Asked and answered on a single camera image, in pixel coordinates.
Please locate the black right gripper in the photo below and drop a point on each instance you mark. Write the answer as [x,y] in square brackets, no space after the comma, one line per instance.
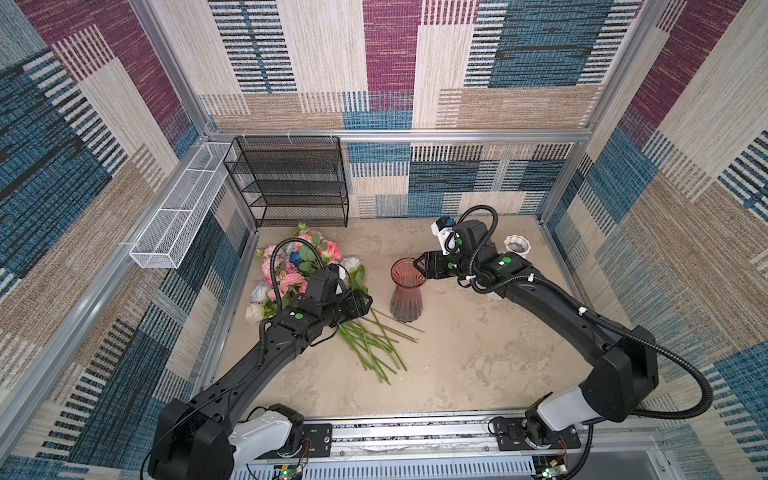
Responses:
[432,262]

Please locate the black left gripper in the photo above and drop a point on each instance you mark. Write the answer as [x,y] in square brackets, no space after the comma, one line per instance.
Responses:
[355,305]

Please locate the red ribbed glass vase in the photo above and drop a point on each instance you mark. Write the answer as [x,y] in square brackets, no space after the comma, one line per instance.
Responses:
[406,304]

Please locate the blue artificial rose stem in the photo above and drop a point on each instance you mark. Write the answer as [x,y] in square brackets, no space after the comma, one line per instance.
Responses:
[295,259]

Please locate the white ribbed ceramic vase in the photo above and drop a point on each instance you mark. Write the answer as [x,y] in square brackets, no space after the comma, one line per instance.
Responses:
[518,245]

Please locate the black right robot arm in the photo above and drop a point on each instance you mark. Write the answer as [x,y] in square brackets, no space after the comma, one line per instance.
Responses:
[624,367]

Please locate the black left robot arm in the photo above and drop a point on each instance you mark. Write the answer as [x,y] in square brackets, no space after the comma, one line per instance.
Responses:
[206,437]

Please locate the pile of artificial flowers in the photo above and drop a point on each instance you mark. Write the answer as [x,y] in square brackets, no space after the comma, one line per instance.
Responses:
[283,285]

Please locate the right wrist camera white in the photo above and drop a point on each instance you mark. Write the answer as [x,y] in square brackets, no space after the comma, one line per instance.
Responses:
[442,229]

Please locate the black wire mesh shelf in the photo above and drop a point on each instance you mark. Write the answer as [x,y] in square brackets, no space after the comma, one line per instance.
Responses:
[290,180]

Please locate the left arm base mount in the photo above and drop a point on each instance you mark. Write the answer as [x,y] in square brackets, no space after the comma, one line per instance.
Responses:
[280,432]

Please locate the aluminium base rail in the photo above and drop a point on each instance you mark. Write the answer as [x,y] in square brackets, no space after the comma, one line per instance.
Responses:
[457,445]

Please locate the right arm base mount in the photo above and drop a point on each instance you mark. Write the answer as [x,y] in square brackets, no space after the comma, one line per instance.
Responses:
[529,432]

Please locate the white wire mesh tray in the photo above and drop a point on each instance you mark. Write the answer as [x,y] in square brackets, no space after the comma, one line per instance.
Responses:
[166,239]

